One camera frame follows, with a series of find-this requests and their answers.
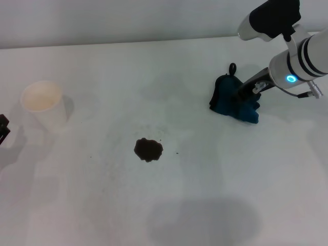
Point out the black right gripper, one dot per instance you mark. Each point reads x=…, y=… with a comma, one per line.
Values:
x=256, y=80

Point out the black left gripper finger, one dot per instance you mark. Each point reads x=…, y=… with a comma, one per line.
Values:
x=3, y=128

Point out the blue rag with black trim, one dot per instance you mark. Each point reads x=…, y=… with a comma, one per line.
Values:
x=228, y=102

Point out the white paper cup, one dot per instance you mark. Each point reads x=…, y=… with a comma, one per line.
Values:
x=43, y=105

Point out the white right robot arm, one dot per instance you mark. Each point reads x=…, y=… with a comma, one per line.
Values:
x=302, y=61

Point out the black water stain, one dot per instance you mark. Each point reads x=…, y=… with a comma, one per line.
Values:
x=148, y=150

